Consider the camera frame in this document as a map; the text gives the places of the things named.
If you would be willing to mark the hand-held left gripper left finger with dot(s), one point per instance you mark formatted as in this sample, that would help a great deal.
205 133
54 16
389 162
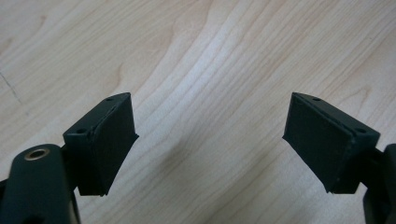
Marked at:
99 146

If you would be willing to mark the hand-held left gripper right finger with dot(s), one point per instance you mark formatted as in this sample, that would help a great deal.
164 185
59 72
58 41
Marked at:
330 146

